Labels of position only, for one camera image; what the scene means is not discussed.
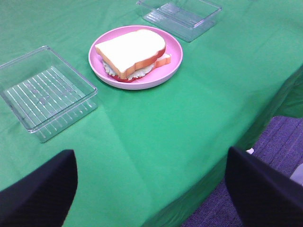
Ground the clear left plastic box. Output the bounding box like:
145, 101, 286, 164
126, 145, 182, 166
0, 46, 98, 143

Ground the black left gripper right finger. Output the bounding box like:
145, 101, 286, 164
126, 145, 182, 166
225, 147, 303, 227

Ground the bread slice from box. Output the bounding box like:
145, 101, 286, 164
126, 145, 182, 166
113, 53, 171, 83

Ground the green tablecloth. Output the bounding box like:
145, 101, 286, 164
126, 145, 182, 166
0, 0, 303, 227

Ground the green lettuce leaf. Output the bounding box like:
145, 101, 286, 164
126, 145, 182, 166
101, 60, 155, 82

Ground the clear right plastic box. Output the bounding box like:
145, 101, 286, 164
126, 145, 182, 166
136, 0, 223, 42

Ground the clear plastic box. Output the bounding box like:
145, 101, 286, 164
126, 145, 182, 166
136, 0, 223, 42
0, 46, 98, 143

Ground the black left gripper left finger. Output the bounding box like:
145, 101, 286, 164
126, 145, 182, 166
0, 149, 78, 227

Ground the pink round plate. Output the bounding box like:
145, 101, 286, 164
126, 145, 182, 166
88, 25, 183, 90

